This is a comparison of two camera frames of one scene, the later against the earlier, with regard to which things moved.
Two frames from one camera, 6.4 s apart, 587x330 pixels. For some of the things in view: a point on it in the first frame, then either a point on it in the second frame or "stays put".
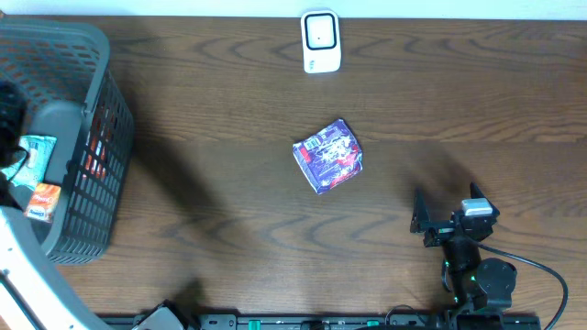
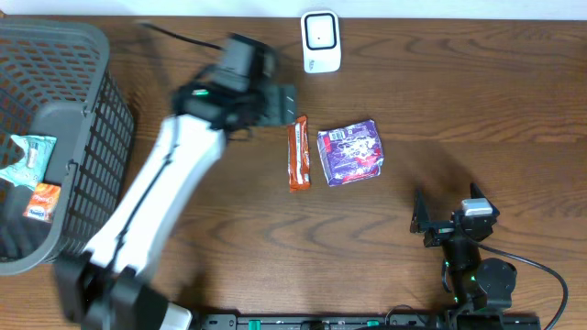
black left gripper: (7, 123) → (282, 105)
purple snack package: (330, 157) → (351, 152)
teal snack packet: (33, 169) stays put
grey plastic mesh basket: (63, 69) stays put
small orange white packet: (43, 202) stays put
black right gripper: (421, 217) stays put
